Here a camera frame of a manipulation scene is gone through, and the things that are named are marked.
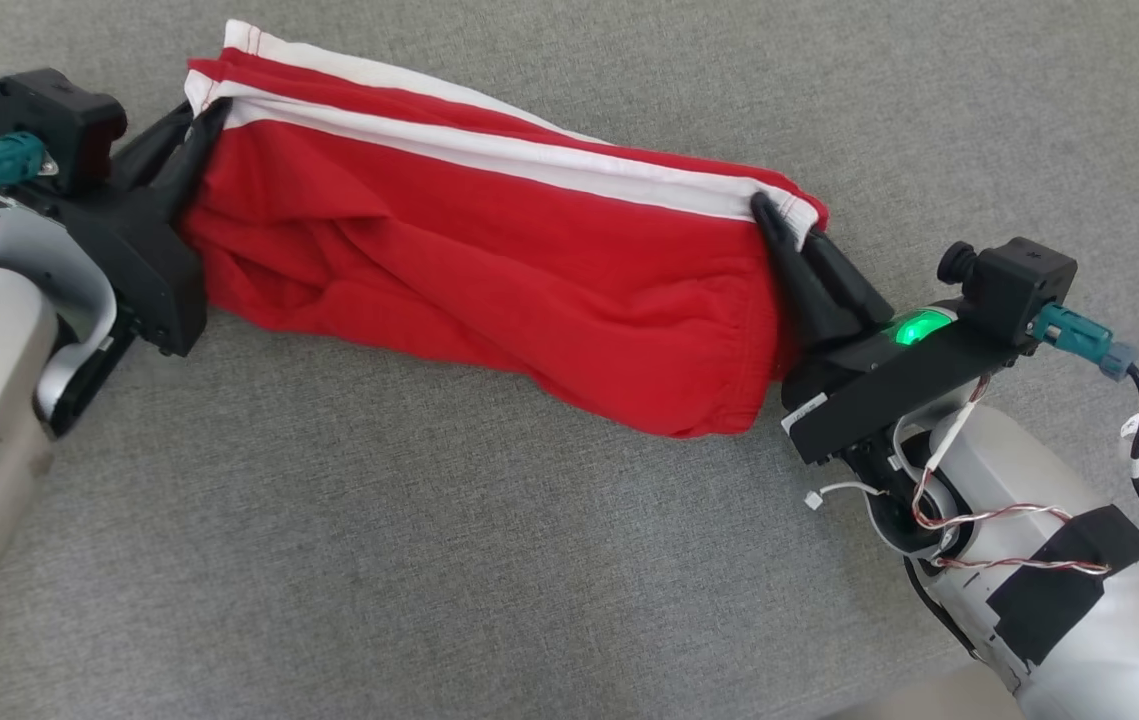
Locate thin white wire with plug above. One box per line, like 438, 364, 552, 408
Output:
804, 483, 890, 511

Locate red shorts with white stripes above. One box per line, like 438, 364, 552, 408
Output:
176, 18, 830, 439

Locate black tape patch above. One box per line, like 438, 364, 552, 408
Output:
987, 505, 1139, 666

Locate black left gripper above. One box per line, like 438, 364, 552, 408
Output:
24, 97, 233, 358

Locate red white twisted wire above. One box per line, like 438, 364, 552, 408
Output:
909, 375, 1112, 576

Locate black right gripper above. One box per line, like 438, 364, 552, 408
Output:
750, 192, 1020, 466

